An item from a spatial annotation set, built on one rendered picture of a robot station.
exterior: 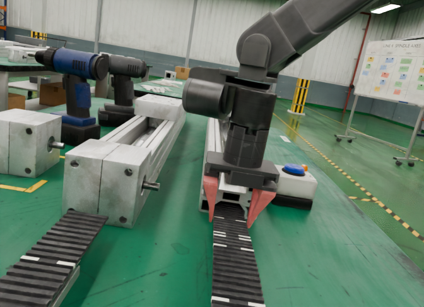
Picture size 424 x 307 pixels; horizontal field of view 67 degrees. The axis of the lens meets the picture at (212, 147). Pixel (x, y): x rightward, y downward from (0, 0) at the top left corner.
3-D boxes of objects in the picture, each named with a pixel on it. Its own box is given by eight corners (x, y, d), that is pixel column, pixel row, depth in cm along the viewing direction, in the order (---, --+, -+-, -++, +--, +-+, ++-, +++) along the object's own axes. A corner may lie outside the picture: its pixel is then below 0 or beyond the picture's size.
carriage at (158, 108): (175, 132, 84) (178, 106, 82) (132, 124, 83) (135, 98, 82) (180, 121, 99) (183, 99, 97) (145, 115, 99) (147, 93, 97)
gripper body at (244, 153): (205, 161, 50) (213, 114, 48) (269, 172, 50) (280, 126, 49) (204, 175, 44) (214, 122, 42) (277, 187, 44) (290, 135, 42)
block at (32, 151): (49, 180, 56) (52, 127, 54) (-19, 170, 55) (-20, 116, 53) (71, 163, 66) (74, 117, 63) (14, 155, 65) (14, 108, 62)
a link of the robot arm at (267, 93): (274, 86, 40) (282, 86, 45) (223, 76, 43) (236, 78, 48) (262, 139, 42) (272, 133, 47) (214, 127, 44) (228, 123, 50)
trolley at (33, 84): (38, 108, 466) (41, 36, 441) (-2, 102, 460) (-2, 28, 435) (64, 100, 565) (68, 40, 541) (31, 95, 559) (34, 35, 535)
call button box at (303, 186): (311, 210, 63) (318, 180, 61) (262, 203, 63) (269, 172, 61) (300, 194, 71) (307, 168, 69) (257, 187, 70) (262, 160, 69)
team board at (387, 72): (332, 140, 640) (359, 38, 593) (351, 142, 658) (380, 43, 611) (395, 166, 504) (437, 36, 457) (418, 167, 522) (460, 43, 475)
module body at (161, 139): (145, 203, 54) (151, 154, 52) (85, 193, 54) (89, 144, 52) (185, 122, 131) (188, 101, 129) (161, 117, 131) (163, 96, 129)
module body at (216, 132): (256, 220, 55) (266, 173, 53) (198, 211, 54) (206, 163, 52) (231, 129, 132) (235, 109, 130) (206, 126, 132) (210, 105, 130)
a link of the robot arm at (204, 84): (272, 34, 38) (285, 43, 45) (185, 23, 42) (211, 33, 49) (252, 133, 41) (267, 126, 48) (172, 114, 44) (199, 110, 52)
